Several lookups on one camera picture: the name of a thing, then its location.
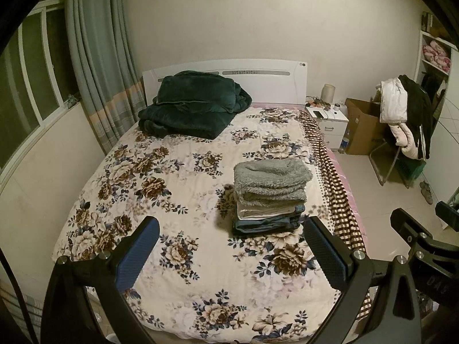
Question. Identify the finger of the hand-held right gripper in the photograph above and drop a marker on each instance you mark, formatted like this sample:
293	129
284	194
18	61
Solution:
405	222
448	216

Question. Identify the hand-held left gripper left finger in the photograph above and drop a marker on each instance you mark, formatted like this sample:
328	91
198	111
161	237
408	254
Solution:
138	254

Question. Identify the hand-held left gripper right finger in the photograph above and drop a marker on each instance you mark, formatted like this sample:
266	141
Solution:
324	254

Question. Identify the grey fluffy pants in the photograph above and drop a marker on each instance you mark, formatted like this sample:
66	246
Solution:
272	179

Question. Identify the beige folded pants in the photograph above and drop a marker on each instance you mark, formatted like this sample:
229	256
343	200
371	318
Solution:
265	212

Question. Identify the pair of shoes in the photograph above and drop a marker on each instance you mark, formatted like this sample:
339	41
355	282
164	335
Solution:
426	191

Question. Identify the green plastic basket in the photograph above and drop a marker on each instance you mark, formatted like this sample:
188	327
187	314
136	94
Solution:
412	170

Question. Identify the metal folding chair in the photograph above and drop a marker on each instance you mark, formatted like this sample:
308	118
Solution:
385	161

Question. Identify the blue folded jeans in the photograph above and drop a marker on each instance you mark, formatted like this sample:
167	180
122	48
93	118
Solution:
265	226

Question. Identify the floral bedspread bed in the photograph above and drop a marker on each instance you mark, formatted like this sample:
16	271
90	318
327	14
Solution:
186	193

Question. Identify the pink garment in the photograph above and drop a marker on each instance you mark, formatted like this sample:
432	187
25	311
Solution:
405	139

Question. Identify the plastic bottle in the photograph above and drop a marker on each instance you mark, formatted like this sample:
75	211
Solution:
345	142

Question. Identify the cardboard box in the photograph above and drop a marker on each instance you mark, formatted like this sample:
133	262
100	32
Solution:
362	129

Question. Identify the black jacket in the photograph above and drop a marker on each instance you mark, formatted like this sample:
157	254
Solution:
419	114

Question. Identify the white nightstand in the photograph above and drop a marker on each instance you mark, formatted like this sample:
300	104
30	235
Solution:
333	129

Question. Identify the white jacket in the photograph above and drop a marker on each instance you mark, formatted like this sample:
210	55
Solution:
392	100

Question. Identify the beige humidifier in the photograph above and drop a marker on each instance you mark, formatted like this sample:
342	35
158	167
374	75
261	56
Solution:
328	93

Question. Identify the white shelf unit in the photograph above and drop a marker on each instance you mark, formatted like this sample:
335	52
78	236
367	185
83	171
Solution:
426	66

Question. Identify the dark green blanket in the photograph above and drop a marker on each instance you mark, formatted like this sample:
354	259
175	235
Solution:
193	104

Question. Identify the pink floral bedding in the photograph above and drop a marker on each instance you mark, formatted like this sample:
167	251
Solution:
435	55

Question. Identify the white bed headboard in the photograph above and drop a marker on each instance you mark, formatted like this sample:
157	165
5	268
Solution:
272	82

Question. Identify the grey striped curtain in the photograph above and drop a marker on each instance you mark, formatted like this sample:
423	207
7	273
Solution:
100	61

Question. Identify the white framed window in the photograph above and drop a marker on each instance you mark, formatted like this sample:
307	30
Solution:
25	89

